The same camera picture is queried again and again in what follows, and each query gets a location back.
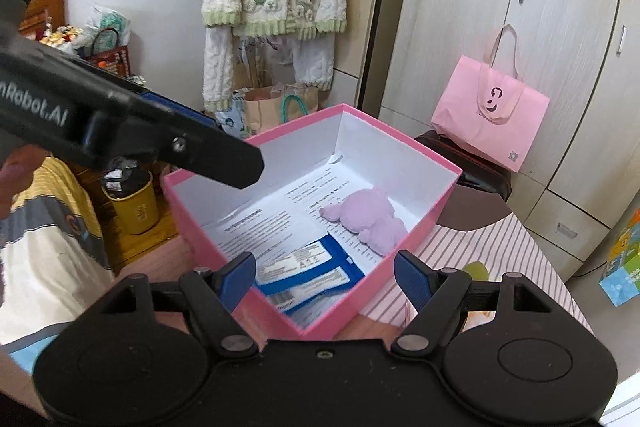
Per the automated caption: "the blue wet wipes pack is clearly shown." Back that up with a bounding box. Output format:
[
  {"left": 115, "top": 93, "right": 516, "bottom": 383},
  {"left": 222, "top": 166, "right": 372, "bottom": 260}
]
[
  {"left": 256, "top": 234, "right": 352, "bottom": 285},
  {"left": 258, "top": 265, "right": 364, "bottom": 315}
]

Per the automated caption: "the purple plush toy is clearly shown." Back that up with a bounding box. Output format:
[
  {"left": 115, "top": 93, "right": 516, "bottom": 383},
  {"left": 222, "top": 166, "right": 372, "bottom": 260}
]
[{"left": 319, "top": 187, "right": 408, "bottom": 256}]

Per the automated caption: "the person's striped sleeve forearm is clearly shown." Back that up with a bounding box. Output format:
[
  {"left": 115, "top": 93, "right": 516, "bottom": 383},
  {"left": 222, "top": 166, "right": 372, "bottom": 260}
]
[{"left": 1, "top": 157, "right": 115, "bottom": 353}]

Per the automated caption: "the person's left hand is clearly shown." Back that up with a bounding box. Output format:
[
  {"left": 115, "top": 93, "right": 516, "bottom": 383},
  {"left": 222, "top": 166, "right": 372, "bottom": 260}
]
[{"left": 0, "top": 145, "right": 49, "bottom": 220}]

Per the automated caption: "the printed paper sheet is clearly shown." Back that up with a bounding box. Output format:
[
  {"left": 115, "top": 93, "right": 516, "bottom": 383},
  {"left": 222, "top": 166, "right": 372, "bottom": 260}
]
[{"left": 214, "top": 161, "right": 386, "bottom": 331}]

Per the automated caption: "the green egg-shaped sponge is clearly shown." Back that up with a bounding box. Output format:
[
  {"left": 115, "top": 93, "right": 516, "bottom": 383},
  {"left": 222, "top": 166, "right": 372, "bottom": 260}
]
[{"left": 462, "top": 261, "right": 489, "bottom": 282}]

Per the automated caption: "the red woven basket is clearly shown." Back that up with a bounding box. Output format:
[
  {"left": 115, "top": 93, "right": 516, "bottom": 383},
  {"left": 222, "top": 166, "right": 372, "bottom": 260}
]
[{"left": 82, "top": 27, "right": 131, "bottom": 78}]

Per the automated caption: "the striped bed sheet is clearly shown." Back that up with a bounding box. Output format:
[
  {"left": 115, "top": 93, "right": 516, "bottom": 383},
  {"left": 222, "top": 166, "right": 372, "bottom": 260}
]
[{"left": 349, "top": 215, "right": 588, "bottom": 338}]

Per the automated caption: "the wooden shelf furniture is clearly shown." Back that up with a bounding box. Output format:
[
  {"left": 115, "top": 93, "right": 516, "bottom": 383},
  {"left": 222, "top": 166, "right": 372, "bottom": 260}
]
[{"left": 20, "top": 0, "right": 66, "bottom": 40}]

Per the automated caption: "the pink storage box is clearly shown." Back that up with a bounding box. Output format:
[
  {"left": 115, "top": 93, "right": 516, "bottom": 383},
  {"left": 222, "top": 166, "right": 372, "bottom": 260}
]
[{"left": 162, "top": 104, "right": 461, "bottom": 340}]

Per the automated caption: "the dark chair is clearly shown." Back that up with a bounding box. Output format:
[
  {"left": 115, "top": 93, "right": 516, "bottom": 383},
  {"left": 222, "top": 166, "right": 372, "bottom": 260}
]
[{"left": 416, "top": 130, "right": 512, "bottom": 202}]

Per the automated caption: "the brown paper bag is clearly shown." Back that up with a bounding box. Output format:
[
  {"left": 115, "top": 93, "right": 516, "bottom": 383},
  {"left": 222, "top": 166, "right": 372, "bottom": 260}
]
[{"left": 243, "top": 83, "right": 319, "bottom": 135}]

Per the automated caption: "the pink paper shopping bag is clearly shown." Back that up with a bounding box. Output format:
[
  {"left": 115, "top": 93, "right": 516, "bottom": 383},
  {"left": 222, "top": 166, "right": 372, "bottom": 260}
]
[{"left": 431, "top": 24, "right": 549, "bottom": 172}]

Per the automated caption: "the colourful striped gift bag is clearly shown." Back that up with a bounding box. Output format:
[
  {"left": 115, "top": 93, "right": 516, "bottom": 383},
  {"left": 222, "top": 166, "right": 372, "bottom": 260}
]
[{"left": 599, "top": 210, "right": 640, "bottom": 307}]

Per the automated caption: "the grey wardrobe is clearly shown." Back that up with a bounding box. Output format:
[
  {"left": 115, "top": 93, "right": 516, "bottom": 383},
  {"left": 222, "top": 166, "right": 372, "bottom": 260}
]
[{"left": 328, "top": 0, "right": 640, "bottom": 281}]

